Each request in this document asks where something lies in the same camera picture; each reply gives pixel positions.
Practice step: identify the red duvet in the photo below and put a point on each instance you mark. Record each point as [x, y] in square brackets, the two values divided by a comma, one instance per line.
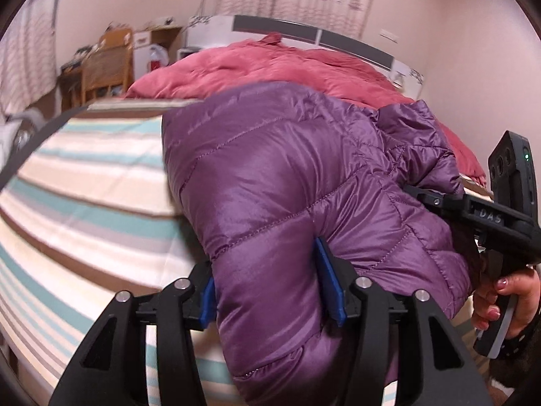
[262, 63]

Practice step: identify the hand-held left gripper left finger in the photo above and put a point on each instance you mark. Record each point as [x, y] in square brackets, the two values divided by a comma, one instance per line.
[207, 304]

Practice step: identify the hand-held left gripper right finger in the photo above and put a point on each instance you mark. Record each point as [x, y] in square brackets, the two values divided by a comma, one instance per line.
[327, 279]

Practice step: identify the white and grey headboard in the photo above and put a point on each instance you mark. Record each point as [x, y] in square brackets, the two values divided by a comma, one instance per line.
[211, 29]

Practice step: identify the wooden wicker chair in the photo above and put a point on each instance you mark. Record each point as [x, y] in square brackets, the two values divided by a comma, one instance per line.
[105, 65]

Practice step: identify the purple quilted jacket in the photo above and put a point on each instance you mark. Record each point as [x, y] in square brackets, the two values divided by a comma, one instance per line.
[274, 177]

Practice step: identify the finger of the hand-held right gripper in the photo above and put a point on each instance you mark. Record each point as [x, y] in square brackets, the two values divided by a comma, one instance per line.
[435, 198]

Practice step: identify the person's right forearm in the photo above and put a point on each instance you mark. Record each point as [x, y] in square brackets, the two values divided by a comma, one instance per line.
[522, 359]

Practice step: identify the red and white plastic bag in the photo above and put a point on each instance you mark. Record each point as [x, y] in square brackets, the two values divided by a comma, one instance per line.
[155, 61]

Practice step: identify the white wall socket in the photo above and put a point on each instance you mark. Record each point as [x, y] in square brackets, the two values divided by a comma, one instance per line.
[389, 36]

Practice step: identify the person's right hand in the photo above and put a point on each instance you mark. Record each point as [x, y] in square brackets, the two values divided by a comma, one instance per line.
[524, 296]

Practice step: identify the striped bed sheet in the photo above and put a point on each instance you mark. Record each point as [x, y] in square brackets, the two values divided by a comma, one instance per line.
[84, 169]

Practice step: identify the wooden desk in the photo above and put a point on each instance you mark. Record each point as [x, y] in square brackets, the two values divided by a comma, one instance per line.
[69, 80]

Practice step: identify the wooden shelf unit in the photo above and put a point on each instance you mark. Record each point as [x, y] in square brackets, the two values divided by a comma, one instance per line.
[167, 36]

